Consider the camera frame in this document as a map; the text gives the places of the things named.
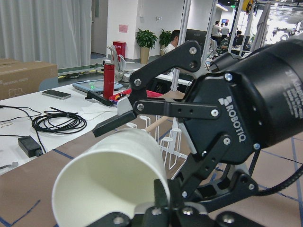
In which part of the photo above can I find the white wire cup rack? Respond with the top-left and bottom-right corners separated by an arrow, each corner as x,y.
139,115 -> 187,170

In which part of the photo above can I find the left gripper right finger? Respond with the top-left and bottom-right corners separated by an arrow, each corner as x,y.
169,182 -> 262,227

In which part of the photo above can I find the black smartphone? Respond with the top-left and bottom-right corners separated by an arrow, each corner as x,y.
41,89 -> 71,99

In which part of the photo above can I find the black power adapter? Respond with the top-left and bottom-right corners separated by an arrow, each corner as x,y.
18,136 -> 43,157

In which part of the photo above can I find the wooden rack dowel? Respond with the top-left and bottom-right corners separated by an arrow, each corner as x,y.
145,116 -> 169,132

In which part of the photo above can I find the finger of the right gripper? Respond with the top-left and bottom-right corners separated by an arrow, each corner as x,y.
92,41 -> 220,137

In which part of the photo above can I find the green potted plant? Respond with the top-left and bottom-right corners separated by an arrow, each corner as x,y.
136,28 -> 158,64

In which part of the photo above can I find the cardboard box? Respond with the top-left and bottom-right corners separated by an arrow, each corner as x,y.
0,58 -> 58,100

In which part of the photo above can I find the blue teach pendant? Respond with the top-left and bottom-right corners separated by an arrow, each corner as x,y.
72,80 -> 123,91

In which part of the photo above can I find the coiled black cable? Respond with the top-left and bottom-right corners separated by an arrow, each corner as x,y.
31,106 -> 88,134

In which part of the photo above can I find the red thermos bottle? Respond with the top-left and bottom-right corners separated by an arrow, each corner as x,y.
103,63 -> 115,99

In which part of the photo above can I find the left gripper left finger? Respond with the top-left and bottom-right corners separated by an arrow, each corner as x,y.
89,180 -> 169,227

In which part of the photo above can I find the white ikea cup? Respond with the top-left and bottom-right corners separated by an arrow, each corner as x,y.
52,128 -> 170,227

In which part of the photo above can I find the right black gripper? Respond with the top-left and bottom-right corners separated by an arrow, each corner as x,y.
176,72 -> 269,210

